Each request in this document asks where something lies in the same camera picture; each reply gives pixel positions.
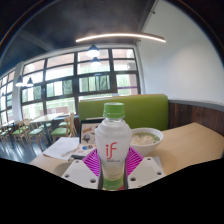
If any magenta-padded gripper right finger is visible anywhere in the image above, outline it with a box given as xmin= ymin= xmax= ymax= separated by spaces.
xmin=124 ymin=146 xmax=166 ymax=190

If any long curved ceiling light strip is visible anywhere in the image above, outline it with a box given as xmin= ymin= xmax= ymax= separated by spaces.
xmin=74 ymin=31 xmax=167 ymax=44

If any white bowl of noodles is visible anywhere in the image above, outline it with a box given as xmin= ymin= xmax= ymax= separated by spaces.
xmin=129 ymin=126 xmax=165 ymax=157

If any green-capped clear drink bottle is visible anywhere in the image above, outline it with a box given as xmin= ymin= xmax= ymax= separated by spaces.
xmin=94 ymin=101 xmax=133 ymax=191

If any pen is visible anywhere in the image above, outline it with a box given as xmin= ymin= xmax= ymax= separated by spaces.
xmin=61 ymin=146 xmax=80 ymax=158

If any group of dark pendant lamps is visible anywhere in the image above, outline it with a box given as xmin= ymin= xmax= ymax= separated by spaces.
xmin=14 ymin=43 xmax=103 ymax=89

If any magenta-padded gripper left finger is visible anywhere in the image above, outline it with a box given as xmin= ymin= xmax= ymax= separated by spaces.
xmin=61 ymin=148 xmax=102 ymax=190

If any wooden dining table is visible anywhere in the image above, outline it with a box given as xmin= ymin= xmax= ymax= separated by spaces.
xmin=29 ymin=112 xmax=65 ymax=145

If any green upholstered bench backrest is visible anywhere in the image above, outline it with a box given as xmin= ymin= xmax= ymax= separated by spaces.
xmin=77 ymin=93 xmax=170 ymax=132

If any group of green-seated wooden chairs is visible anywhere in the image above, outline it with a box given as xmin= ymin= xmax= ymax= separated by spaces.
xmin=0 ymin=112 xmax=79 ymax=148

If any white paper sheet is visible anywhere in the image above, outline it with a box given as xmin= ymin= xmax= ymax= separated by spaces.
xmin=42 ymin=136 xmax=81 ymax=162

